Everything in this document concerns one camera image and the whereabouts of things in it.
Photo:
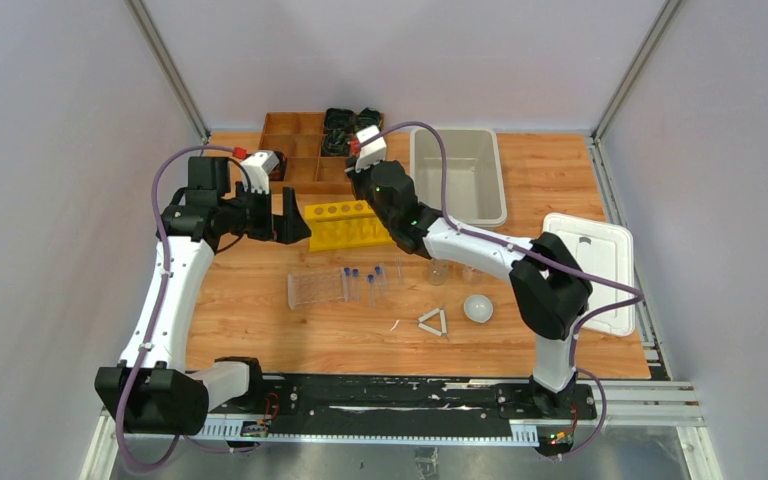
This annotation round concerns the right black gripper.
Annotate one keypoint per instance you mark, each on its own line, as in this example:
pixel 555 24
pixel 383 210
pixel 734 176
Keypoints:
pixel 358 177

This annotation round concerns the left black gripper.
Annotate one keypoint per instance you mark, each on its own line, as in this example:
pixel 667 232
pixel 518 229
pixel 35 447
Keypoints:
pixel 263 216

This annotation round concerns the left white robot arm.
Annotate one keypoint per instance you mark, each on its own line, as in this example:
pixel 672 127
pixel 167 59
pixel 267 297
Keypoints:
pixel 149 391

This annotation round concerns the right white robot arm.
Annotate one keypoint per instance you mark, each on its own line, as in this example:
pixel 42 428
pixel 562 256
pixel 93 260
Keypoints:
pixel 549 290

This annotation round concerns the yellow test tube rack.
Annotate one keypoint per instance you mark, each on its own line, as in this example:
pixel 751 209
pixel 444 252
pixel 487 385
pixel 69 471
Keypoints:
pixel 344 225

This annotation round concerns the clear plastic tube rack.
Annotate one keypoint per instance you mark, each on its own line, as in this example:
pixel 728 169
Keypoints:
pixel 314 287

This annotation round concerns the wooden compartment tray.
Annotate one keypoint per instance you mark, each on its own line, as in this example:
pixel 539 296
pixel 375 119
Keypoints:
pixel 315 146

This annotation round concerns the beige plastic bin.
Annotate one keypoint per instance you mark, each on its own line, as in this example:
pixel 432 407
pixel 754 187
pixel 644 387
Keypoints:
pixel 472 181

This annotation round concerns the small glass beaker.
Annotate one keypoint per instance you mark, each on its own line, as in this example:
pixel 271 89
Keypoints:
pixel 438 272

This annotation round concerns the white clay triangle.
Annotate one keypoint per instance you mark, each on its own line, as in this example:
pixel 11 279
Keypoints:
pixel 434 322

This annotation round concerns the white round dish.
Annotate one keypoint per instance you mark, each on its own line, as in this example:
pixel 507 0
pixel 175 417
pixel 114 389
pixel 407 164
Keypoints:
pixel 478 308

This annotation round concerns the white plastic bin lid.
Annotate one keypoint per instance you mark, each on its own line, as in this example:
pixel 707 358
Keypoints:
pixel 604 250

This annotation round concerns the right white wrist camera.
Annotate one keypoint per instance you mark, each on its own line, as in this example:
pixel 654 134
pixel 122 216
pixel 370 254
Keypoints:
pixel 372 148

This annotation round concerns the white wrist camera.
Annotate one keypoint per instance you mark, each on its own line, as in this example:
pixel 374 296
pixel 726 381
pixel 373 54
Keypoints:
pixel 257 169
pixel 372 148

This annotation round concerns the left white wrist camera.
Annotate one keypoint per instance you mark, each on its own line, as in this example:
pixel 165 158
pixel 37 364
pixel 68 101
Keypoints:
pixel 257 169

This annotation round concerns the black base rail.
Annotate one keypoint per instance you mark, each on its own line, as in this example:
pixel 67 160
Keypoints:
pixel 382 407

